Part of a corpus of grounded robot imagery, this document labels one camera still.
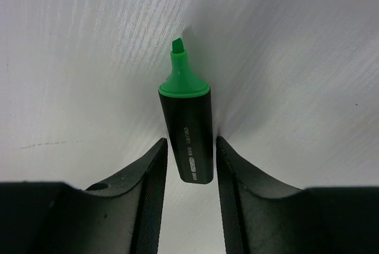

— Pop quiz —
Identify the black green highlighter pen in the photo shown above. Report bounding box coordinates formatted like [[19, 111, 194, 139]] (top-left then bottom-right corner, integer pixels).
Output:
[[158, 38, 214, 184]]

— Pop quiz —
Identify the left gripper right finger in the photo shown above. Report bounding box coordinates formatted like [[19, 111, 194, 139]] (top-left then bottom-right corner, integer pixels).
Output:
[[216, 136, 305, 253]]

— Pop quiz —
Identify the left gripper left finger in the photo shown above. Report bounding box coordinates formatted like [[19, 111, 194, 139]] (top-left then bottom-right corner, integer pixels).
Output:
[[82, 138, 168, 253]]

